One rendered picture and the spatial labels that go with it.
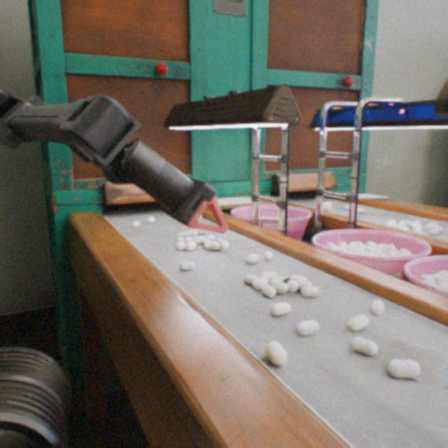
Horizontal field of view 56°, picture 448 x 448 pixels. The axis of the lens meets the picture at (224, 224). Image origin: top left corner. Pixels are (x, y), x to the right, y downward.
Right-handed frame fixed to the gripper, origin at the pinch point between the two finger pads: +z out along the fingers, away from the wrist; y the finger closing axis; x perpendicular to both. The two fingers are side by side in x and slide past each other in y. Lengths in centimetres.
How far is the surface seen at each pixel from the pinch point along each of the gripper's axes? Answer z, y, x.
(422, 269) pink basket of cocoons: 41.9, -4.0, -17.7
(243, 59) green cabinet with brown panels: 13, 87, -65
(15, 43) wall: -55, 171, -29
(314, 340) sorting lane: 12.6, -17.6, 6.8
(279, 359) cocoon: 5.2, -21.6, 11.1
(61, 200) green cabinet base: -10, 86, 16
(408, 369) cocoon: 14.5, -30.2, 3.5
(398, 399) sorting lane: 12.6, -32.2, 7.0
